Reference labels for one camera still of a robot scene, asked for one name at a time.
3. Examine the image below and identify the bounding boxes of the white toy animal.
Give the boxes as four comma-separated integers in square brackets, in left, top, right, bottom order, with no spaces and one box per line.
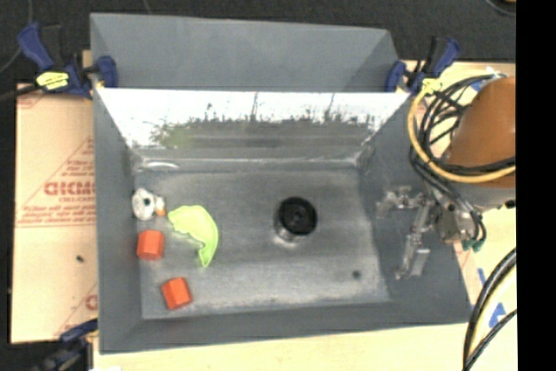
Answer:
[131,188,168,222]

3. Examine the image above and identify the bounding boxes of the brown cardboard board red print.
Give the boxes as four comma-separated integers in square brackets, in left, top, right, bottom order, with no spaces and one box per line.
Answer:
[9,81,101,345]

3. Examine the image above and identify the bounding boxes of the orange angular block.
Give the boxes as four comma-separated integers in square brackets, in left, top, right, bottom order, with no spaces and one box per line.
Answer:
[160,276,194,312]

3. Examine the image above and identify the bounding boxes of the light green toy leaf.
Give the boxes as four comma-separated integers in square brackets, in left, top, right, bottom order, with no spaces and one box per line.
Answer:
[167,204,220,269]

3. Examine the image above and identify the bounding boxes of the orange cylinder block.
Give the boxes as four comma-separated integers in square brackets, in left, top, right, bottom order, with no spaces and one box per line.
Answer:
[136,229,167,262]

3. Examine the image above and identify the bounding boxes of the grey metal bin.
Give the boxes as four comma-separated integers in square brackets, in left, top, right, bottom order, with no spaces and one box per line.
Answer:
[89,12,475,354]

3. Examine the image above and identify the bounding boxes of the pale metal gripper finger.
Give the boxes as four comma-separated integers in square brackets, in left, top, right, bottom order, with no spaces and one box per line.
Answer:
[394,209,434,281]
[374,185,429,218]

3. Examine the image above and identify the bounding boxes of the black round cup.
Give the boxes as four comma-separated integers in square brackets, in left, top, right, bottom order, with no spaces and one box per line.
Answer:
[273,196,319,243]

